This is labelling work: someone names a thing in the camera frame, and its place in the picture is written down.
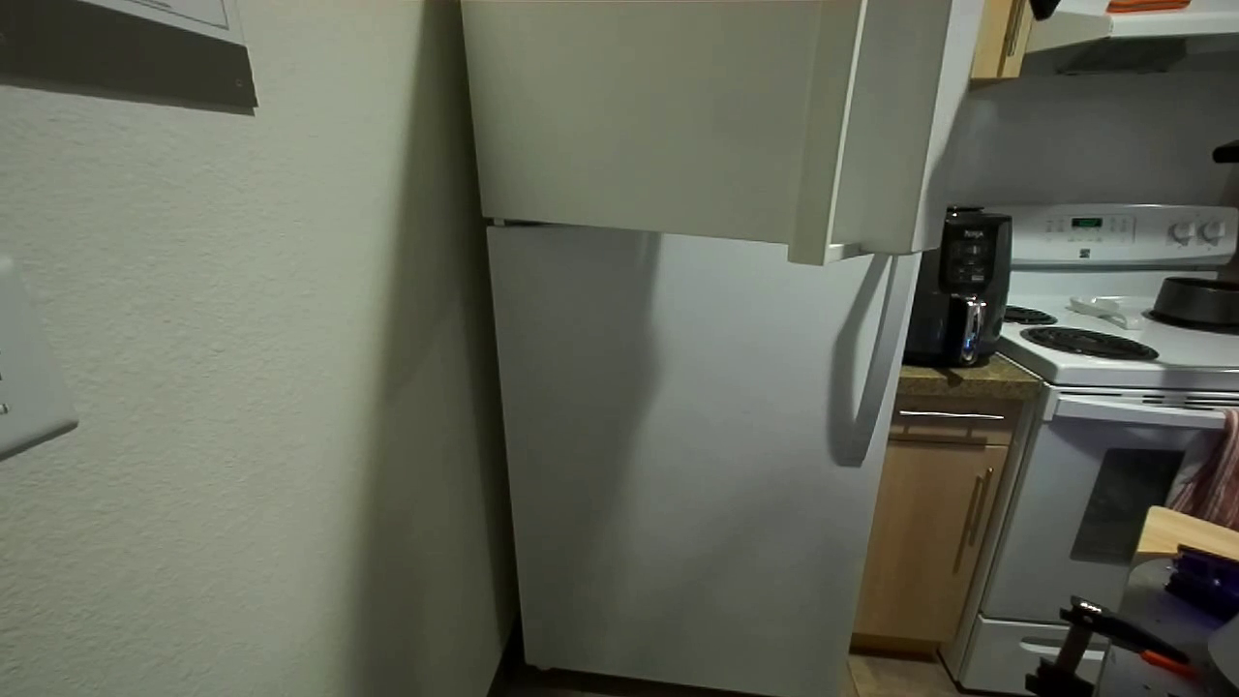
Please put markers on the white electric stove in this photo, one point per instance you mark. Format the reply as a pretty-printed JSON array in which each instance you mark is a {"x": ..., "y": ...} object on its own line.
[{"x": 1033, "y": 518}]

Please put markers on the white switch plate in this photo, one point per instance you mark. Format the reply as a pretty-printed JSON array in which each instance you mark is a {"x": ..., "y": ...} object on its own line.
[{"x": 26, "y": 374}]

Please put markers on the dark blue object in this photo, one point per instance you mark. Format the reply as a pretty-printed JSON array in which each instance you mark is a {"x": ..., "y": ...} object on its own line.
[{"x": 1207, "y": 584}]

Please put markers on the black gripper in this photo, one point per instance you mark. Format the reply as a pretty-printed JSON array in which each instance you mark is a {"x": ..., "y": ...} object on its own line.
[{"x": 1043, "y": 9}]

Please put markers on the small black coil burner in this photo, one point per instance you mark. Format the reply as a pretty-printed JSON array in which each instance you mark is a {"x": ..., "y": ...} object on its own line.
[{"x": 1033, "y": 314}]

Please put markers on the orange object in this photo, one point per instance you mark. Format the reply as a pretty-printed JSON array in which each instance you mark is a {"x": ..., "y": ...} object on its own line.
[{"x": 1146, "y": 4}]

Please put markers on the wooden upper cabinet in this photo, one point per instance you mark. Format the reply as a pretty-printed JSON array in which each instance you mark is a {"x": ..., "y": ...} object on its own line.
[{"x": 1000, "y": 39}]

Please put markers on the black coffee maker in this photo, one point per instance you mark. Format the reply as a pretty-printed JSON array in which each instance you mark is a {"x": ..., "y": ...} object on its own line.
[{"x": 962, "y": 272}]

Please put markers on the red kitchen towel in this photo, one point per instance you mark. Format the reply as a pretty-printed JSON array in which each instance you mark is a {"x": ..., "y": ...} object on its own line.
[{"x": 1212, "y": 469}]

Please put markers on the wooden base cabinet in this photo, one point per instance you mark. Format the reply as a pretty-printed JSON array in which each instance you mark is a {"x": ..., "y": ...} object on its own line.
[{"x": 932, "y": 544}]

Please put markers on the light wooden board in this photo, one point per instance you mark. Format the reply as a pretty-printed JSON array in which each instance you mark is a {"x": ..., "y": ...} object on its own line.
[{"x": 1168, "y": 531}]

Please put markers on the large black coil burner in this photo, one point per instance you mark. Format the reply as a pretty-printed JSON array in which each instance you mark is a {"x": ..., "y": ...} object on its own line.
[{"x": 1088, "y": 343}]

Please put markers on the black clamp stand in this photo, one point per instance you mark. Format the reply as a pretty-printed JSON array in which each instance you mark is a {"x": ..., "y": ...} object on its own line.
[{"x": 1084, "y": 642}]

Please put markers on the brown speckled countertop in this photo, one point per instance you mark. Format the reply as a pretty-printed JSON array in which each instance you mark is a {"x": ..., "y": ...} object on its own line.
[{"x": 982, "y": 383}]

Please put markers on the white range hood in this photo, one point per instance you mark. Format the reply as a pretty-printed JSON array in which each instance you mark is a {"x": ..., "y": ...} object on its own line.
[{"x": 1136, "y": 31}]

